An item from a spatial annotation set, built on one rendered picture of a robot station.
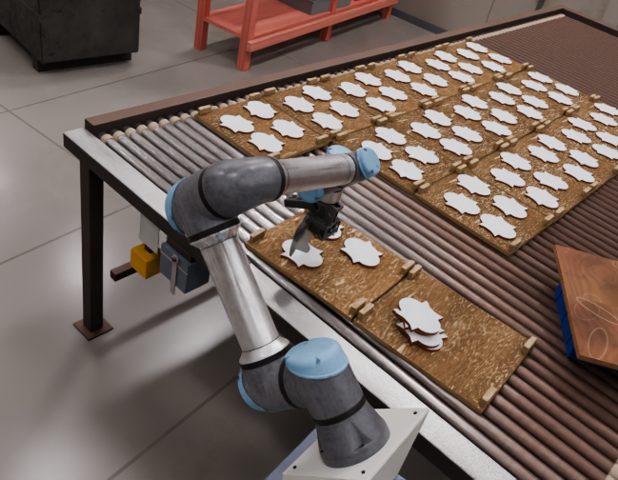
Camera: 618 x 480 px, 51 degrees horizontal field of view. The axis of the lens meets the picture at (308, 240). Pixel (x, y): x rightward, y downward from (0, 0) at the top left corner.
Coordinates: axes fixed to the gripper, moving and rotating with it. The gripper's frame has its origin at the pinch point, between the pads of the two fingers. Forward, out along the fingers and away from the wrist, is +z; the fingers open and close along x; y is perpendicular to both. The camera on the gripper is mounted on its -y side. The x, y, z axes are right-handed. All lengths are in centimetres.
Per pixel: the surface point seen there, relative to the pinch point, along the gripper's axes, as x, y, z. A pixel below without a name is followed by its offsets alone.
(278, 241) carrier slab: -0.7, -8.8, 4.4
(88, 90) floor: 115, -262, 112
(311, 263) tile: -1.5, 5.1, 2.5
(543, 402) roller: 9, 78, 2
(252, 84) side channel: 71, -88, 7
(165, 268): -21.2, -34.6, 24.8
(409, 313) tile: 0.4, 37.9, -2.9
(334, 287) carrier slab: -3.1, 15.5, 3.1
